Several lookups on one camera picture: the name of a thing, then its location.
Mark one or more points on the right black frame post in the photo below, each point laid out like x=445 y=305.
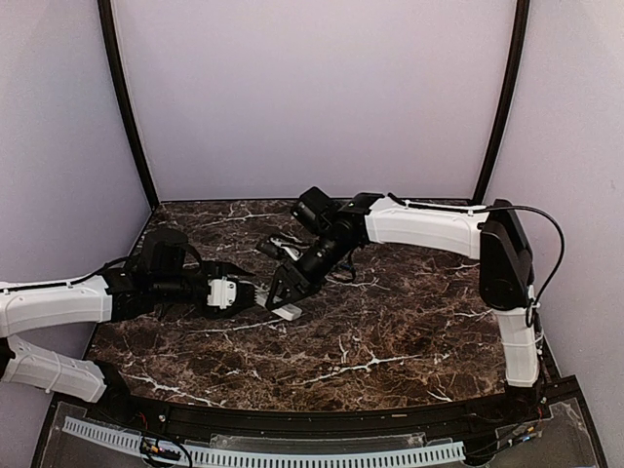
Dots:
x=503 y=108

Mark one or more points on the white remote control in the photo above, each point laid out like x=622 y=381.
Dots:
x=287 y=312

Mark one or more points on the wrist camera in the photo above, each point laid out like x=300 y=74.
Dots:
x=315 y=210
x=167 y=254

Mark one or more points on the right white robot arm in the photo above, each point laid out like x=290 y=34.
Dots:
x=492 y=235

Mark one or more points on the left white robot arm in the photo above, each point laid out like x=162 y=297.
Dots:
x=113 y=295

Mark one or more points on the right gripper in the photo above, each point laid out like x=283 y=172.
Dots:
x=291 y=279

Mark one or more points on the left black frame post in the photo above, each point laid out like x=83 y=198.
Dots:
x=116 y=69

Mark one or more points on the black front rail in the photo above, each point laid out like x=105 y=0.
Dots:
x=471 y=418

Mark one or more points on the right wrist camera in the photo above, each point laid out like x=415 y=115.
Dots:
x=315 y=210

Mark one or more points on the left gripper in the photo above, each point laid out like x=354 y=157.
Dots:
x=224 y=268

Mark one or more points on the white slotted cable duct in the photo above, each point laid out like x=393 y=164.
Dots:
x=238 y=451

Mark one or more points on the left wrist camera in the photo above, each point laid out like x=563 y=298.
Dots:
x=167 y=254

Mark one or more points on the black frame post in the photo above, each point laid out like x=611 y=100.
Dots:
x=503 y=108
x=116 y=69

